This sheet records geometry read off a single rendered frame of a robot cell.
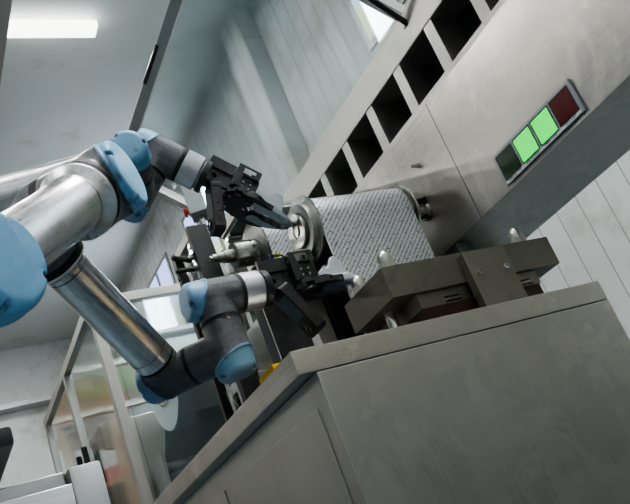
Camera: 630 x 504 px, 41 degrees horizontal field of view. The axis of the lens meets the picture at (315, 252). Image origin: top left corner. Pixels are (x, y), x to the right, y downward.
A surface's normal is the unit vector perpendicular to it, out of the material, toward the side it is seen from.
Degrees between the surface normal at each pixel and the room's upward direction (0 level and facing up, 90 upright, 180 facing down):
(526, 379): 90
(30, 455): 90
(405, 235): 90
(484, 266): 90
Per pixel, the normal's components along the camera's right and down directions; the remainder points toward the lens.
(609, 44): -0.86, 0.15
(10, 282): 0.85, -0.40
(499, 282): 0.37, -0.48
